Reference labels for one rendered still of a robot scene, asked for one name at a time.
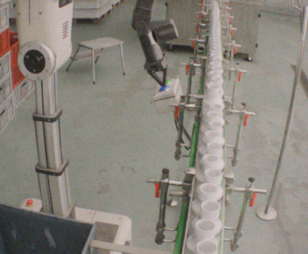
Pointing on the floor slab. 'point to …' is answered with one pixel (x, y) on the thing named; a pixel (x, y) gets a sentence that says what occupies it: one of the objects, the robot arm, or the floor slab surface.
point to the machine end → (177, 14)
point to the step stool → (96, 51)
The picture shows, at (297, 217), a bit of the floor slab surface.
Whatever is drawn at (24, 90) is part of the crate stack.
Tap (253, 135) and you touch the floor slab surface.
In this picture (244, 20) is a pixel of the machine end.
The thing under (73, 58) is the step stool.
